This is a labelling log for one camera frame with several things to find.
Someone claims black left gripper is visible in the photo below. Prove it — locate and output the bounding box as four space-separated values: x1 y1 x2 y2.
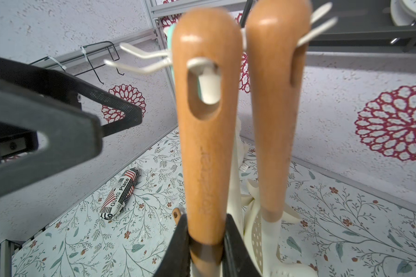
0 58 143 197

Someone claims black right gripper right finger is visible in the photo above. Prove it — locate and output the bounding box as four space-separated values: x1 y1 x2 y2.
222 214 261 277

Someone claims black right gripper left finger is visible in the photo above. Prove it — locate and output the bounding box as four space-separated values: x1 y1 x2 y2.
153 215 191 277

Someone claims cream skimmer tan handle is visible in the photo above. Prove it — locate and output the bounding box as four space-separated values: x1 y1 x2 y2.
172 207 182 225

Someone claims cream skimmer orange handle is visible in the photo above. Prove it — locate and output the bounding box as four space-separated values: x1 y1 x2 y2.
172 8 243 277

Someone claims cream skimmer mint handle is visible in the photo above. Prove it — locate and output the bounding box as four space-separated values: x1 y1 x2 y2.
166 23 177 82

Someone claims cream skimmer wooden handle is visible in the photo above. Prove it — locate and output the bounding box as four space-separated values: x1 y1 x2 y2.
244 0 320 277

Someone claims cream utensil rack stand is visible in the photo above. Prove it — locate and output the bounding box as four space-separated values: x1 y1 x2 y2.
104 17 337 232

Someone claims white plush dog toy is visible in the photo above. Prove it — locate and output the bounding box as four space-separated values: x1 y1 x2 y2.
235 117 258 207

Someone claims flag print rolled pouch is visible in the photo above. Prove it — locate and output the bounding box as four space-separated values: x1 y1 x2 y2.
99 168 140 220

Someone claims white alarm clock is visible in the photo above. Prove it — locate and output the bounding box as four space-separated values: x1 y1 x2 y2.
390 0 416 26

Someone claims black wire wall rack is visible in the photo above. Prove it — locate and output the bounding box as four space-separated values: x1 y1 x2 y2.
29 40 120 84

